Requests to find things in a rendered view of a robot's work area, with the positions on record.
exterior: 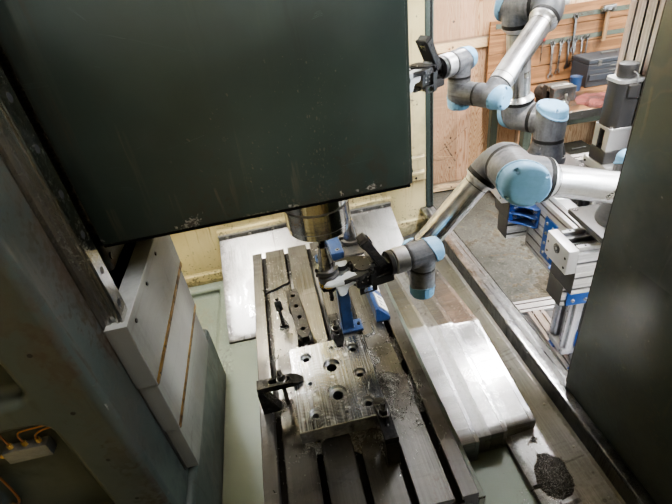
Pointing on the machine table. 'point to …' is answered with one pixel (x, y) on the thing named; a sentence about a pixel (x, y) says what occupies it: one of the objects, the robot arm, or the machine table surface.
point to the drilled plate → (315, 376)
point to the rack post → (347, 315)
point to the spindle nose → (319, 221)
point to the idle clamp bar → (299, 317)
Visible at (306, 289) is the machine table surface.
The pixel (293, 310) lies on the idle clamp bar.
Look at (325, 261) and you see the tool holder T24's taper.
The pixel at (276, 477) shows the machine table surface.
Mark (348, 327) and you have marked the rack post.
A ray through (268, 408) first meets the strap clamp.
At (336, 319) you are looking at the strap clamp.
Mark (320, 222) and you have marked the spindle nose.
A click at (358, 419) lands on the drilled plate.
